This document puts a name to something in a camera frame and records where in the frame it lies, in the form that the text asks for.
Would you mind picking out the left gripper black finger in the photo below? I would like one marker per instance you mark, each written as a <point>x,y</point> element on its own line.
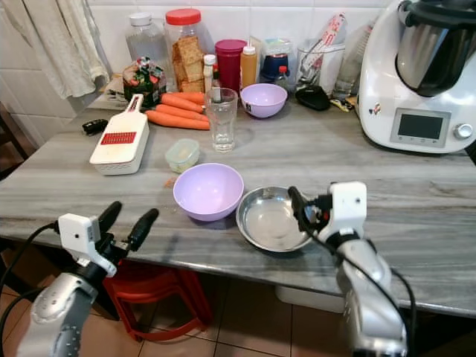
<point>143,229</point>
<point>109,214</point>

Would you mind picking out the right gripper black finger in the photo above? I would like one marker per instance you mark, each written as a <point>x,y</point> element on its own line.
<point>300,207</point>

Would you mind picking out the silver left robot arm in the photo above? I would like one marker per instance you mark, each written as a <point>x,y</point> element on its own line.
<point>56,316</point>

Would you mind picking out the round stainless steel plate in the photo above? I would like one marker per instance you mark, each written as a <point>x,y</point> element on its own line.
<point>271,219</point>

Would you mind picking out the red plastic stool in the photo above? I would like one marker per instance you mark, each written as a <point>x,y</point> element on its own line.
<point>156,286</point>

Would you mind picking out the white grater with red blade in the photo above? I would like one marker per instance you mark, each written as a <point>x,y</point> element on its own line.
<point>119,149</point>

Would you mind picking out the large purple plastic bowl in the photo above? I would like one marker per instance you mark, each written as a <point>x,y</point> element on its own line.
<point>208,192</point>

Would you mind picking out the white box under table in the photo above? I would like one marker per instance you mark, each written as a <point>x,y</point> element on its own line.
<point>305,299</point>

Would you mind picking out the small clear lidded container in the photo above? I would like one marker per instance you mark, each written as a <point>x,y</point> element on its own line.
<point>182,155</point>

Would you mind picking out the black key fob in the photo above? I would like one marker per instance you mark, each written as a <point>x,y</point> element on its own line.
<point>95,126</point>

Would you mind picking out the black pouch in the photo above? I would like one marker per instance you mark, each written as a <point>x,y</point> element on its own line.
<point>312,97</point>

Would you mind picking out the small purple plastic bowl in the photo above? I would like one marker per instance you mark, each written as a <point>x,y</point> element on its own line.
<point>264,100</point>

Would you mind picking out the orange carrot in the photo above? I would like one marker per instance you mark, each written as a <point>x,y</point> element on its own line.
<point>175,120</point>
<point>178,112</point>
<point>182,102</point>

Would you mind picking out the clear drinking glass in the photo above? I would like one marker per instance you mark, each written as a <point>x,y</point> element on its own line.
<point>222,123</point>

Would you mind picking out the dark wooden chair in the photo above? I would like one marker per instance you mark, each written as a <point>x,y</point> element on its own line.
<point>11,145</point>

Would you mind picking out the small red capped bottle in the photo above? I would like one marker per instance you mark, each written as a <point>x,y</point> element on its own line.
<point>282,76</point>

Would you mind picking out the green red snack bag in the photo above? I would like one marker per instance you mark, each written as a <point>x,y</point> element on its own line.
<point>143,80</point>

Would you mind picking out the clear utensil holder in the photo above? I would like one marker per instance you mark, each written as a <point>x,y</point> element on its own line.
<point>331,71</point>

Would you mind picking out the blue jar with clear lid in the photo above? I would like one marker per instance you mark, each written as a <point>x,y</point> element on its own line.
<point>271,67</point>

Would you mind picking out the white food processor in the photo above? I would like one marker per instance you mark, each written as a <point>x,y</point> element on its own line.
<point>387,89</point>

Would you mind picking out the orange bottle with white cap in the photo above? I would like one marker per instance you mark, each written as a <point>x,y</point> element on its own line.
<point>248,68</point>

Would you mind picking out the maroon plastic tumbler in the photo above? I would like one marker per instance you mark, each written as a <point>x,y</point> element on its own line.
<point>230,65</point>

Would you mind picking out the small white bottle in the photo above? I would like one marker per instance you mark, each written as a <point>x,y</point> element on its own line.
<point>208,71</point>

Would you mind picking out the red lidded cracker jar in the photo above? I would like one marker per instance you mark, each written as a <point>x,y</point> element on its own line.
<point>186,59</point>

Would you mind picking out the clear bottle with white cap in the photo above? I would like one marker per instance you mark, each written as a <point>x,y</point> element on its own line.
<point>145,43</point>

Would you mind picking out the beige hanging towel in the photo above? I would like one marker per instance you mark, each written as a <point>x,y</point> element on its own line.
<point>67,44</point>

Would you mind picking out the red white packet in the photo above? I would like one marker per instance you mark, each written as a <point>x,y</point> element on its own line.
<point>329,33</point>

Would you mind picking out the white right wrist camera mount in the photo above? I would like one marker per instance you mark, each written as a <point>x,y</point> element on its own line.
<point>348,208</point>

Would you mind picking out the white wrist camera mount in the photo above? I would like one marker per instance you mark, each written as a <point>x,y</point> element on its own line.
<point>78,232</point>
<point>348,208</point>

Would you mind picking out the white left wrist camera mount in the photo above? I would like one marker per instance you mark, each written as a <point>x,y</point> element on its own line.
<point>78,232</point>

